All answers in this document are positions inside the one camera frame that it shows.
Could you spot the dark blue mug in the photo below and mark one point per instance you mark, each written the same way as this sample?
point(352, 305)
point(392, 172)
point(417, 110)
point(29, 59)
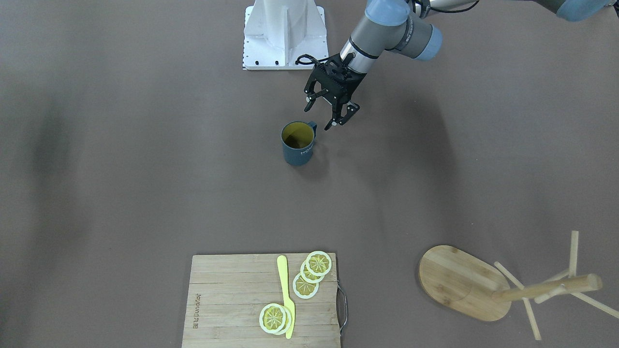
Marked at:
point(297, 141)

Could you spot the wooden cup rack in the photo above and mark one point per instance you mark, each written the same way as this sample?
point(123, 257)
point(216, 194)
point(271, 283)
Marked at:
point(485, 292)

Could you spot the yellow plastic knife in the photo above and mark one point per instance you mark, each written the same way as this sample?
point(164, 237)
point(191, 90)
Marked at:
point(282, 268)

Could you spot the lemon slice group upper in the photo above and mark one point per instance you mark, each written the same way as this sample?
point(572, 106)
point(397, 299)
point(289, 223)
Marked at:
point(313, 271)

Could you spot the bamboo cutting board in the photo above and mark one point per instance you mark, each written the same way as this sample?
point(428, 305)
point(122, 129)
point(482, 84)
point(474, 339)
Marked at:
point(227, 293)

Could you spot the lemon slice lower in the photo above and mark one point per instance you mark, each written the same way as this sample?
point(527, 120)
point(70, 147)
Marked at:
point(275, 319)

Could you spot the white pedestal column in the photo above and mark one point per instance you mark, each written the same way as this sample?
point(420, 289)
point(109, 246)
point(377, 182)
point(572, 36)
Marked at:
point(277, 32)

